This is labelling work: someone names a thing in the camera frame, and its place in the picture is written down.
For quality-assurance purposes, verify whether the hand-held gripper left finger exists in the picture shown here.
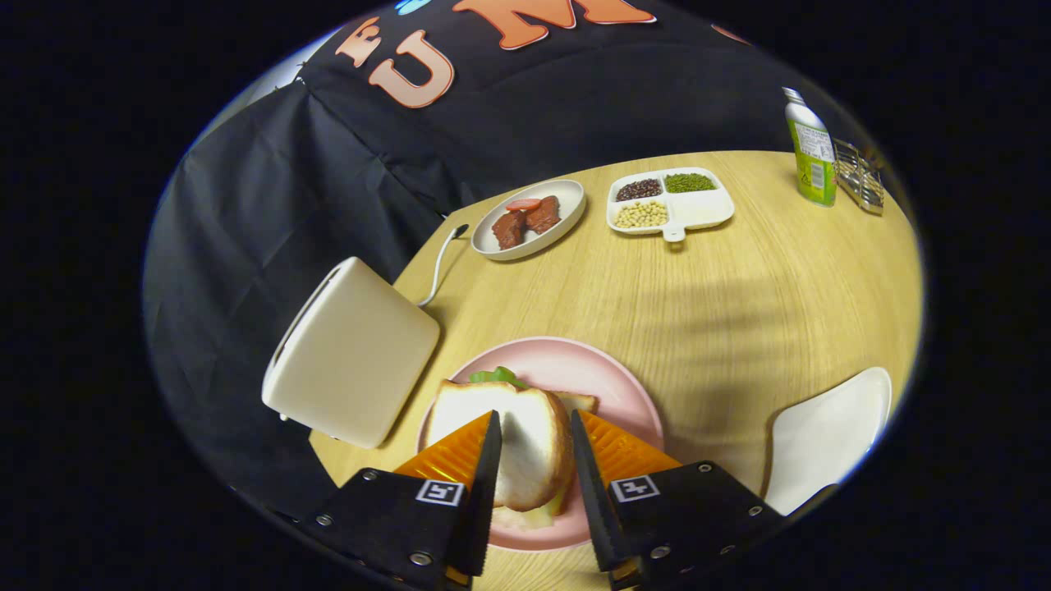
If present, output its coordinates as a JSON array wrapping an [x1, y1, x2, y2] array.
[[300, 410, 503, 590]]

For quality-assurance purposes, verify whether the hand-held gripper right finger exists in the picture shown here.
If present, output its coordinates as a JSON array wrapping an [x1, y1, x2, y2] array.
[[570, 409, 838, 590]]

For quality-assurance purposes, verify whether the round-topped bread slice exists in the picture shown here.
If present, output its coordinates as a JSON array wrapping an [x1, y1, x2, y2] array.
[[425, 379, 576, 512]]

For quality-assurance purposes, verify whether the green lettuce leaf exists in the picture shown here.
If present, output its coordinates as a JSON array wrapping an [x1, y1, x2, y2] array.
[[468, 367, 569, 530]]

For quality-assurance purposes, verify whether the pink round plate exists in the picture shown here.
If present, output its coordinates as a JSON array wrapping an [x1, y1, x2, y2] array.
[[416, 336, 665, 552]]

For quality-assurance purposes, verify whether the cream white toaster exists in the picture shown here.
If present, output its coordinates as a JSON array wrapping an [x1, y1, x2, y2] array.
[[261, 256, 442, 450]]

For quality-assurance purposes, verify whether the white square plate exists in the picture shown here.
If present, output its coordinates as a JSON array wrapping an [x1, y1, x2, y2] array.
[[762, 366, 893, 517]]

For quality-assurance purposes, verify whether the brown braised meat piece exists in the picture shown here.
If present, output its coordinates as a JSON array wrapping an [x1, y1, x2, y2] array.
[[491, 209, 528, 251], [524, 195, 562, 235]]

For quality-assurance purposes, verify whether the pile of yellow soybeans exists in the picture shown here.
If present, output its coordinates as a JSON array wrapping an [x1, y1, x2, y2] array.
[[613, 201, 669, 230]]

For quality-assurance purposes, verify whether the grey round plate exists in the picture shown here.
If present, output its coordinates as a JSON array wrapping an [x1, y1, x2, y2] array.
[[470, 179, 587, 262]]

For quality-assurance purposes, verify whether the white divided dish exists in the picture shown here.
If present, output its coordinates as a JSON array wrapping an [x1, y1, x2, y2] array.
[[606, 167, 736, 244]]

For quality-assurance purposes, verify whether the black backdrop cloth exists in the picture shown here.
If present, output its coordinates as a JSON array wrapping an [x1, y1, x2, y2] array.
[[141, 0, 888, 526]]

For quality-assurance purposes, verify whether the silver bottle with green label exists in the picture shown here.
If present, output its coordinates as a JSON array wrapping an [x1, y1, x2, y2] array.
[[782, 86, 838, 208]]

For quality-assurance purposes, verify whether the white toaster cable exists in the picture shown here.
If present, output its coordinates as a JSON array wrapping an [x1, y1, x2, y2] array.
[[417, 223, 470, 309]]

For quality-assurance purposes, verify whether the metal wire utensil holder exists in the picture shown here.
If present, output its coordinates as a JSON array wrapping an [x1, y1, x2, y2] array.
[[833, 138, 888, 217]]

